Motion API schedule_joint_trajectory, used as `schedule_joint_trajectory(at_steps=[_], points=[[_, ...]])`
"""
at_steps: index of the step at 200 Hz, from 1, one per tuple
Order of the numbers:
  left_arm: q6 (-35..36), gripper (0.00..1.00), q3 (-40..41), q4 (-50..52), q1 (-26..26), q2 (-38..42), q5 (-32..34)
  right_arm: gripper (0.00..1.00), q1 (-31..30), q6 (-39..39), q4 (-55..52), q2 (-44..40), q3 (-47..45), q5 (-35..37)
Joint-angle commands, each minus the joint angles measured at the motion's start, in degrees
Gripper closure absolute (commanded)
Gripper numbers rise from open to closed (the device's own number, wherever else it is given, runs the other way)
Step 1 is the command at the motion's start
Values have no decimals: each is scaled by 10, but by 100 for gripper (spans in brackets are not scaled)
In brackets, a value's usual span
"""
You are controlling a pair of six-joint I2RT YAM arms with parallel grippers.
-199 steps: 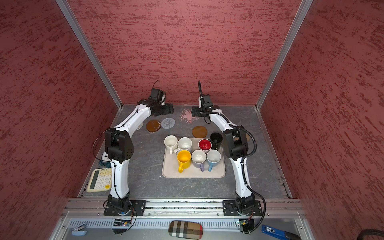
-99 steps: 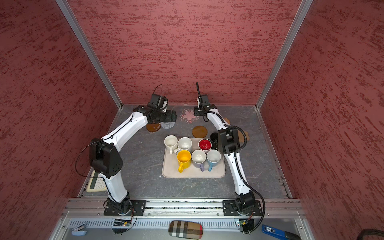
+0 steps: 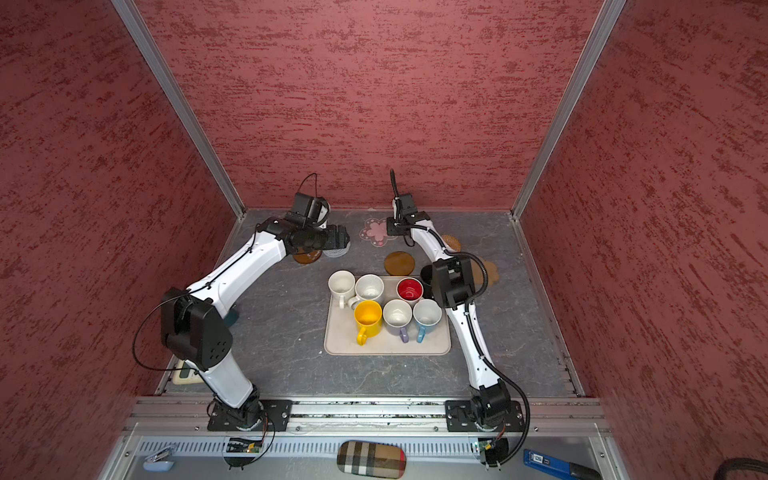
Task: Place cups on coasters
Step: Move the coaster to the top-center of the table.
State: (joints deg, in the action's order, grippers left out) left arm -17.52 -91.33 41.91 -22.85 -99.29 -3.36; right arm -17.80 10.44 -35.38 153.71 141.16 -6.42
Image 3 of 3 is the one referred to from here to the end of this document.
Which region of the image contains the dark brown glossy coaster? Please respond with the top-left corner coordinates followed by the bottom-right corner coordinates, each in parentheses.
top-left (292, 250), bottom-right (323, 265)

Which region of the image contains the pink flower coaster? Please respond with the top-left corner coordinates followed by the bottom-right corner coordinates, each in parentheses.
top-left (359, 218), bottom-right (393, 248)

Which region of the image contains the grey woven round coaster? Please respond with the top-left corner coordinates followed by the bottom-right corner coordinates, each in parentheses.
top-left (323, 245), bottom-right (351, 258)

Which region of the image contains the brown cork round coaster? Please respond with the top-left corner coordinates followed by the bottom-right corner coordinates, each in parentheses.
top-left (384, 251), bottom-right (416, 276)

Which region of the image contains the brown wooden flower coaster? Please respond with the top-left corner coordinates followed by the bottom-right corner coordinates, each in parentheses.
top-left (472, 259), bottom-right (500, 289)

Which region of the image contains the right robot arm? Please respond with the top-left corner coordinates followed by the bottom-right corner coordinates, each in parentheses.
top-left (386, 206), bottom-right (513, 430)

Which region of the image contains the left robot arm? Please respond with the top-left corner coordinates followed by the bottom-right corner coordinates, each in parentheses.
top-left (160, 217), bottom-right (350, 431)

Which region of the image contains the black mug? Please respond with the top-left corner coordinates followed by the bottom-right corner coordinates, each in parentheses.
top-left (419, 264), bottom-right (434, 299)

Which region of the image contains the cream white mug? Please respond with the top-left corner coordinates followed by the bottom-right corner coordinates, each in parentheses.
top-left (328, 270), bottom-right (356, 309)

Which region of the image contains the red inside white mug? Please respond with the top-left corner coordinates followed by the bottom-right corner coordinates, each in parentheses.
top-left (396, 277), bottom-right (424, 305)

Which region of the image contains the white speckled mug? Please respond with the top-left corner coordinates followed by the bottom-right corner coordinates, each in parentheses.
top-left (347, 274), bottom-right (385, 310)

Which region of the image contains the light blue mug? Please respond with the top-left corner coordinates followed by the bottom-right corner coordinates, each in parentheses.
top-left (413, 299), bottom-right (443, 343)

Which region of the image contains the yellow mug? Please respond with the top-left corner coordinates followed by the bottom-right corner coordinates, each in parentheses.
top-left (353, 300), bottom-right (383, 346)

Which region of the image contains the beige rectangular tray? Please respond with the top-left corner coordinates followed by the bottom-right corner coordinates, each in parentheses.
top-left (324, 276), bottom-right (451, 356)

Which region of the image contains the cream calculator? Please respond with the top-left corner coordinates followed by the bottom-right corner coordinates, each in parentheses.
top-left (171, 360), bottom-right (203, 386)

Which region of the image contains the left circuit board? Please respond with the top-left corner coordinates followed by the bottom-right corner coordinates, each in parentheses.
top-left (225, 438), bottom-right (264, 455)

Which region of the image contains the circuit board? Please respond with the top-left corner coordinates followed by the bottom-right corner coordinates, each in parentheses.
top-left (475, 438), bottom-right (509, 457)
top-left (225, 438), bottom-right (264, 455)

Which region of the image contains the plaid glasses case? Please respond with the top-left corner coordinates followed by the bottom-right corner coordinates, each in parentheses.
top-left (336, 440), bottom-right (407, 479)

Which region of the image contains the right circuit board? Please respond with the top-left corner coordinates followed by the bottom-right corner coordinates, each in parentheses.
top-left (475, 438), bottom-right (509, 457)

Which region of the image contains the small stapler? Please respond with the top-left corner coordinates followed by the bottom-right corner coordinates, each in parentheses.
top-left (142, 446), bottom-right (175, 473)

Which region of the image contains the blue tool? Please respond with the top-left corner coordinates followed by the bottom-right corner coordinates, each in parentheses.
top-left (523, 449), bottom-right (602, 480)

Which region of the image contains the lavender handle mug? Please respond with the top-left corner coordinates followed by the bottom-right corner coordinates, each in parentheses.
top-left (383, 299), bottom-right (413, 344)

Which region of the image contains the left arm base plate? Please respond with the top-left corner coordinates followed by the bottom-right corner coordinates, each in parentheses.
top-left (207, 399), bottom-right (293, 432)

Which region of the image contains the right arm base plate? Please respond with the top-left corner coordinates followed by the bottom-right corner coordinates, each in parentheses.
top-left (444, 400), bottom-right (525, 433)

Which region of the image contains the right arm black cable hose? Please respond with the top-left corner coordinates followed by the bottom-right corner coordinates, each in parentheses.
top-left (389, 169), bottom-right (532, 466)

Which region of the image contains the aluminium rail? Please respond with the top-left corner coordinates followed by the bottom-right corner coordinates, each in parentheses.
top-left (122, 394), bottom-right (611, 437)

